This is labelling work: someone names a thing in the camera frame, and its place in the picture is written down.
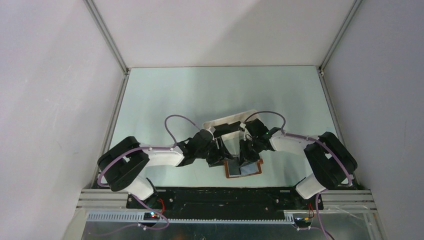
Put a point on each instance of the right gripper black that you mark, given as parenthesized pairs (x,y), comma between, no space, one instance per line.
(244,157)

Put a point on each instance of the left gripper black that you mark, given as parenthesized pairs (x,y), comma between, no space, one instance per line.
(220,154)

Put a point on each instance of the brown leather card holder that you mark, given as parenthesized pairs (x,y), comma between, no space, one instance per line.
(248,170)

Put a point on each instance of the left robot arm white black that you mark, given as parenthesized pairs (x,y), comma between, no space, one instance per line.
(120,167)

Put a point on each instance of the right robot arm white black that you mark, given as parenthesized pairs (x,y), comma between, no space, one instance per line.
(330,161)

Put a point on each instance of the white plastic tray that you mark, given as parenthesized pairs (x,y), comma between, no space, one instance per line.
(228,128)

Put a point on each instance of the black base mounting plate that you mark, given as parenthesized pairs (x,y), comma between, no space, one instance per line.
(231,203)

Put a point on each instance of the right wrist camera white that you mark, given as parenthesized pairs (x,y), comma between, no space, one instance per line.
(243,131)

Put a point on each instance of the right aluminium frame post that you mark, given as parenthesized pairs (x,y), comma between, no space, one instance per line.
(327,79)

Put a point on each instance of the aluminium frame post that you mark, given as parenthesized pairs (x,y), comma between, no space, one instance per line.
(114,74)
(327,79)

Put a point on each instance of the white slotted cable duct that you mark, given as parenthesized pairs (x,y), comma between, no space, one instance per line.
(141,217)

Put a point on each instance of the left aluminium frame post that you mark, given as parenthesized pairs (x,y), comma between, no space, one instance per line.
(114,74)

